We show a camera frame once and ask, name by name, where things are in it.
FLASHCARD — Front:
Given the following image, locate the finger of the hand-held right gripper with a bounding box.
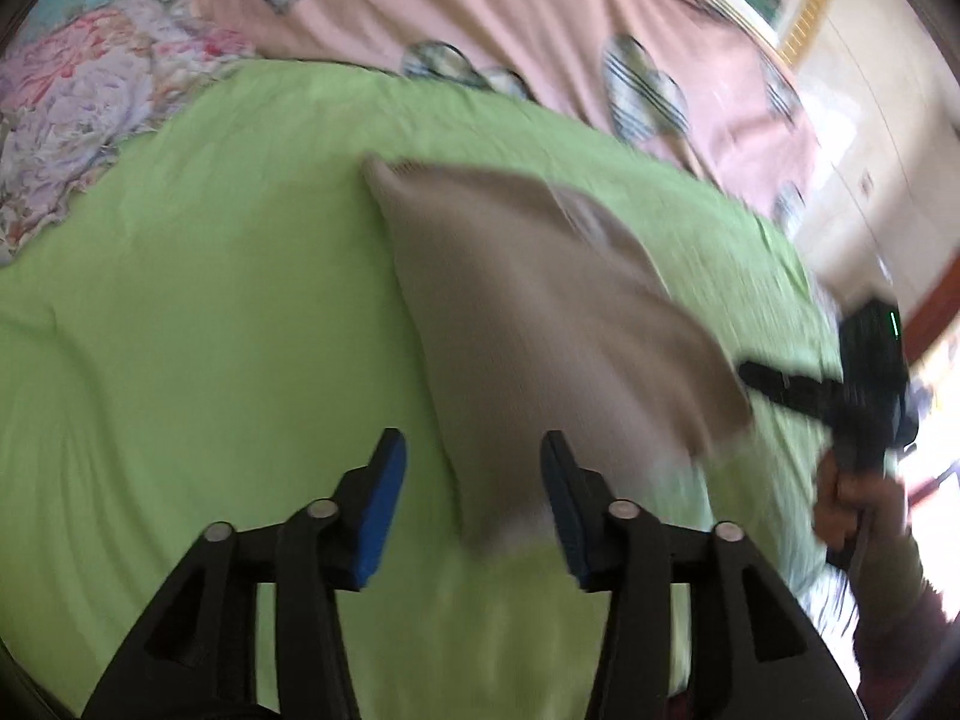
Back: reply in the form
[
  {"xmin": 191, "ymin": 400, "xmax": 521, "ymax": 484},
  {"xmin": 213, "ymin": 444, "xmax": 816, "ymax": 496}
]
[{"xmin": 739, "ymin": 360, "xmax": 848, "ymax": 426}]

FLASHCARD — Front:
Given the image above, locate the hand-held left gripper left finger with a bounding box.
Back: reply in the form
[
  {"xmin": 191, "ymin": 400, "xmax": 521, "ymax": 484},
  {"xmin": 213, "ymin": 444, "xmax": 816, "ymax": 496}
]
[{"xmin": 81, "ymin": 427, "xmax": 410, "ymax": 720}]

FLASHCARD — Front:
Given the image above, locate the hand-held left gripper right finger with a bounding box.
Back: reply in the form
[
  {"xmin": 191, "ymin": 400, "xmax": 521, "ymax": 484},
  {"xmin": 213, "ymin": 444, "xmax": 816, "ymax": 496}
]
[{"xmin": 540, "ymin": 430, "xmax": 863, "ymax": 720}]

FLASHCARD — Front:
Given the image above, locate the beige knitted sweater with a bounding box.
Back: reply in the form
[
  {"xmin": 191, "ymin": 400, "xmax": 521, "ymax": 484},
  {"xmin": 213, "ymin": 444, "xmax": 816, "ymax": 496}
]
[{"xmin": 362, "ymin": 156, "xmax": 755, "ymax": 560}]

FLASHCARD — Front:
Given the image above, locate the person's right forearm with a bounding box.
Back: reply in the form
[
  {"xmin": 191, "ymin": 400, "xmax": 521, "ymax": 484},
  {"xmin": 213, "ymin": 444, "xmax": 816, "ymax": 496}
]
[{"xmin": 846, "ymin": 529, "xmax": 960, "ymax": 720}]

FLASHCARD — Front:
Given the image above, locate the person's right hand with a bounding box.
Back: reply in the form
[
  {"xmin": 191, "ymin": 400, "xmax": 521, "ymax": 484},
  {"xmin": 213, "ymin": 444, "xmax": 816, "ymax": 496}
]
[{"xmin": 814, "ymin": 450, "xmax": 913, "ymax": 569}]

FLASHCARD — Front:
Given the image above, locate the light green bed sheet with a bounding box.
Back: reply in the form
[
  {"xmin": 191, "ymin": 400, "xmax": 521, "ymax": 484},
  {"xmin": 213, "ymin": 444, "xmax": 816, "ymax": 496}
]
[{"xmin": 0, "ymin": 60, "xmax": 850, "ymax": 720}]

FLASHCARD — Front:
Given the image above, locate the pink quilt with plaid hearts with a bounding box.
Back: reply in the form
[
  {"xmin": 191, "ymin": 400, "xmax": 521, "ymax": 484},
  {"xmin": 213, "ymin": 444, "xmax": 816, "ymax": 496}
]
[{"xmin": 199, "ymin": 0, "xmax": 820, "ymax": 220}]

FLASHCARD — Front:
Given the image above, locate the purple pink floral cloth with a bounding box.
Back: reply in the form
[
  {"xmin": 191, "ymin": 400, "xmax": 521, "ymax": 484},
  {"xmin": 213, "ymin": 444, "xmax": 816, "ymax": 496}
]
[{"xmin": 0, "ymin": 0, "xmax": 260, "ymax": 265}]

